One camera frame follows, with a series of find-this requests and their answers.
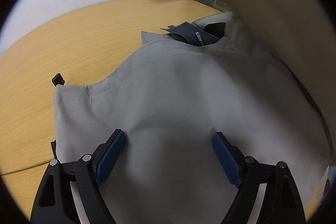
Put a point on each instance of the grey and black jacket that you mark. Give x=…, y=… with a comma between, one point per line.
x=178, y=92

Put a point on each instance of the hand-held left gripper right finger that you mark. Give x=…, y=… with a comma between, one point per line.
x=225, y=158

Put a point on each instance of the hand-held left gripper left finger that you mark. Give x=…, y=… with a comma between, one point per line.
x=111, y=155

